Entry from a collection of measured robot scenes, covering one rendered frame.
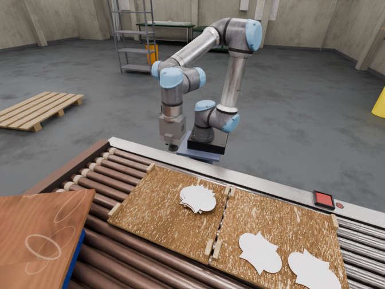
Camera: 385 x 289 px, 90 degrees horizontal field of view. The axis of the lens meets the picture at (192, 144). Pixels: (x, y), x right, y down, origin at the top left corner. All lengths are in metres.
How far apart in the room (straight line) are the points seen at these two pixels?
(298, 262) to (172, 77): 0.72
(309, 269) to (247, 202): 0.29
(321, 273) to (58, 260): 0.78
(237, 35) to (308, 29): 10.50
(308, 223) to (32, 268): 0.91
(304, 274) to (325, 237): 0.18
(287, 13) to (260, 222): 10.74
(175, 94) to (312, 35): 10.99
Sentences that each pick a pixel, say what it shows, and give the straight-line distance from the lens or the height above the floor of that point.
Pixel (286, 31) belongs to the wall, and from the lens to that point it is 11.28.
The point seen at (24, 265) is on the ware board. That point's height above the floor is 1.04.
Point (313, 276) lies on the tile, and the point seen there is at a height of 0.94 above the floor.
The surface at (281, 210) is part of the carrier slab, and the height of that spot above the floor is 0.94.
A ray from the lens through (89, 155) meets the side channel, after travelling 1.19.
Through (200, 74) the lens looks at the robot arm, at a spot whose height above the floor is 1.41.
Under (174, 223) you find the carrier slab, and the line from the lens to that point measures 0.80.
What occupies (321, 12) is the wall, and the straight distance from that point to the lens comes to 11.48.
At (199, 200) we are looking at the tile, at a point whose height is 0.98.
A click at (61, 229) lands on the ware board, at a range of 0.78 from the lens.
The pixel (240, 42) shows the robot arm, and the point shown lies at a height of 1.49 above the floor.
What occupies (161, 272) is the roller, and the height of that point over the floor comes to 0.92.
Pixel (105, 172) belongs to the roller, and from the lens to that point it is 1.10.
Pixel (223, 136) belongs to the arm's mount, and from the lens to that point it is 1.26.
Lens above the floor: 1.62
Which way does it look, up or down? 36 degrees down
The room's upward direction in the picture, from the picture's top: 1 degrees clockwise
